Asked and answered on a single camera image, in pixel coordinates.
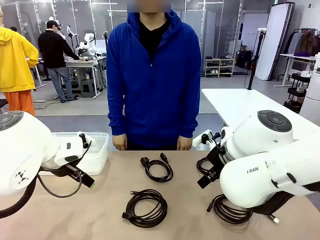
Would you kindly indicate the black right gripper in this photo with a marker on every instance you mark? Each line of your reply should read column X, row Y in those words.
column 217, row 160

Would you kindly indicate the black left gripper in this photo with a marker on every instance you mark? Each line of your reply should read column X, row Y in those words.
column 71, row 170

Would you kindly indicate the small white robot arm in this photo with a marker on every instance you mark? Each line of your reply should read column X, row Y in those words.
column 88, row 43

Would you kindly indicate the blue sleeved right forearm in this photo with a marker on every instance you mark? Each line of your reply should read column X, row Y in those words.
column 116, row 117

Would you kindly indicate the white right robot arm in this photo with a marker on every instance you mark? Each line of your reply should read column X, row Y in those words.
column 250, row 175

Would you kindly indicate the blue sleeved left forearm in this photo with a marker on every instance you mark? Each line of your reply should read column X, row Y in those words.
column 190, row 117

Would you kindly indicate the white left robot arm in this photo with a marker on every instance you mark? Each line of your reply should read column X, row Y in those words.
column 20, row 150

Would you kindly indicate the person's left hand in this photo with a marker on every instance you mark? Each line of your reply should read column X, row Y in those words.
column 185, row 143

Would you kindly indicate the person's right hand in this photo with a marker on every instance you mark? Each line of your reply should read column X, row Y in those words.
column 119, row 142

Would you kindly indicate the clear plastic storage box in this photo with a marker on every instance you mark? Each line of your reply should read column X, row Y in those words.
column 100, row 155

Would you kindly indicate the large white table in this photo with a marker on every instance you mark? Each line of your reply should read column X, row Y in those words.
column 237, row 105

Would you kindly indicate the gray step stool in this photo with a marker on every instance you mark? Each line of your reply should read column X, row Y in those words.
column 88, row 88

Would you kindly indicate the person in blue hoodie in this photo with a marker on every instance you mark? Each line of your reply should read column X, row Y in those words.
column 155, row 87

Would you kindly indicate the wooden shoe rack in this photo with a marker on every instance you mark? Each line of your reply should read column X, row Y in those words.
column 220, row 67

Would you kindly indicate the white workbench desk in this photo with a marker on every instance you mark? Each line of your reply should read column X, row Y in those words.
column 82, row 63

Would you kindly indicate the black luggage bags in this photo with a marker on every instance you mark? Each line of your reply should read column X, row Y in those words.
column 243, row 60

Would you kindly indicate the black utility cart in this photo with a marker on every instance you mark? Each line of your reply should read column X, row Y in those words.
column 297, row 90

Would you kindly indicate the black tripod pole with light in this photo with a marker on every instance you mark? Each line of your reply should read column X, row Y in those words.
column 255, row 60

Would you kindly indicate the white cylindrical column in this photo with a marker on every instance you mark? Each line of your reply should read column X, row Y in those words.
column 312, row 100

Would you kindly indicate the man in black sweater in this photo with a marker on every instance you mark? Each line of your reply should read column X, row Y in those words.
column 53, row 50

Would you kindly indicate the mannequin in yellow hoodie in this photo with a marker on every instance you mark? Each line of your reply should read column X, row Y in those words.
column 15, row 62

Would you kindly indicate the white folding screen panel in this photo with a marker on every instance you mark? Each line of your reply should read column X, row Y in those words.
column 272, row 45

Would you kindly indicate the white device on stand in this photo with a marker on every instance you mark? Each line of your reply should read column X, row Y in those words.
column 70, row 31

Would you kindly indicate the white desk with legs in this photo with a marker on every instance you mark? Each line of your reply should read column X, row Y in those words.
column 297, row 57

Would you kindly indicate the purple cloth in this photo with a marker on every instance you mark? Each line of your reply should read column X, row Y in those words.
column 302, row 53

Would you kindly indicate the clothes rack with coats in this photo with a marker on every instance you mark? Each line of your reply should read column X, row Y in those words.
column 306, row 41

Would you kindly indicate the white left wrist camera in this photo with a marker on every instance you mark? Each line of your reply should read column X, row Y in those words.
column 68, row 151

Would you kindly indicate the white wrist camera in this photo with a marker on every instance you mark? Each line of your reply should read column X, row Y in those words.
column 200, row 140
column 68, row 151

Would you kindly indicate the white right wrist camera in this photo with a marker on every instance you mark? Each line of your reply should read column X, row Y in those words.
column 200, row 140

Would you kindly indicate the black camera tripod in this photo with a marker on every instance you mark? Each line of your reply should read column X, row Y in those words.
column 105, row 40

